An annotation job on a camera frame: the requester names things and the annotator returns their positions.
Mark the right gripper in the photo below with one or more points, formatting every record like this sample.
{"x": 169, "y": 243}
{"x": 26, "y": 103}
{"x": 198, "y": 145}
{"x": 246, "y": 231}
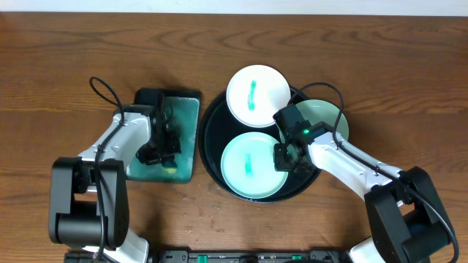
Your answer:
{"x": 279, "y": 162}

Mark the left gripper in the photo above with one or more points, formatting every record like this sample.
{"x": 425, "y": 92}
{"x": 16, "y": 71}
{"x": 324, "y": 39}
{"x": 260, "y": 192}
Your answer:
{"x": 161, "y": 147}

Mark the green yellow sponge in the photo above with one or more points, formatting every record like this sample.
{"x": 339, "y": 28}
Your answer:
{"x": 170, "y": 167}

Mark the light teal plate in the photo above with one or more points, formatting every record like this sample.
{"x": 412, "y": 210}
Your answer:
{"x": 248, "y": 168}

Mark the pale green plate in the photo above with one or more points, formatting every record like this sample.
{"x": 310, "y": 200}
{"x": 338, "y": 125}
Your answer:
{"x": 315, "y": 111}

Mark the white plate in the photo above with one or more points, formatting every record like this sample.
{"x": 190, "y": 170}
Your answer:
{"x": 255, "y": 93}

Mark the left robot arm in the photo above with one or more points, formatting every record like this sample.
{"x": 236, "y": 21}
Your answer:
{"x": 89, "y": 205}

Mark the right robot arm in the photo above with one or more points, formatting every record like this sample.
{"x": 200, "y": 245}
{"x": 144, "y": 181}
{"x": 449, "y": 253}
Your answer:
{"x": 407, "y": 219}

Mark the black rectangular water tray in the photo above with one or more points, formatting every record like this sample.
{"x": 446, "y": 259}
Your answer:
{"x": 186, "y": 110}

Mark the black round tray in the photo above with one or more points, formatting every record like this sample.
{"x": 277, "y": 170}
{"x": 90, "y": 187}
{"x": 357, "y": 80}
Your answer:
{"x": 218, "y": 127}

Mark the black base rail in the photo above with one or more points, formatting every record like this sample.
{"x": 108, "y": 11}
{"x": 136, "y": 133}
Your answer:
{"x": 315, "y": 256}

